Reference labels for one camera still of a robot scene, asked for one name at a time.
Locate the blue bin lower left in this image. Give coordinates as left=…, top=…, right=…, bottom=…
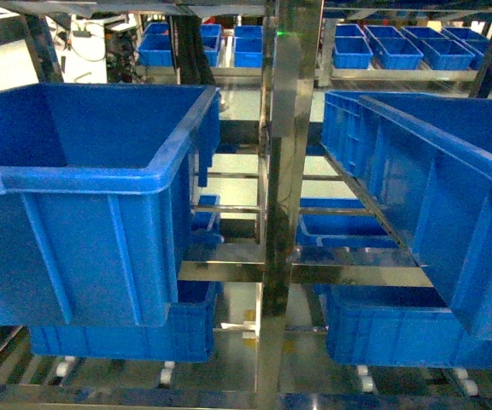
left=28, top=281, right=224, bottom=363

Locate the large blue bin upper left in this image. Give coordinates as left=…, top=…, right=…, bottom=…
left=0, top=83, right=220, bottom=326

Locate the large blue bin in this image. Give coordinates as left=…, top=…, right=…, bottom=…
left=0, top=83, right=220, bottom=326
left=321, top=91, right=492, bottom=340

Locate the blue bin lower middle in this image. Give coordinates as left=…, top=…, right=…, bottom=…
left=313, top=284, right=492, bottom=370

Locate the large blue bin upper right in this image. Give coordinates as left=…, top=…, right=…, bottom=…
left=321, top=91, right=492, bottom=340

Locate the stainless steel rack post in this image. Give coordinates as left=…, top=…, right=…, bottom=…
left=255, top=1, right=324, bottom=409

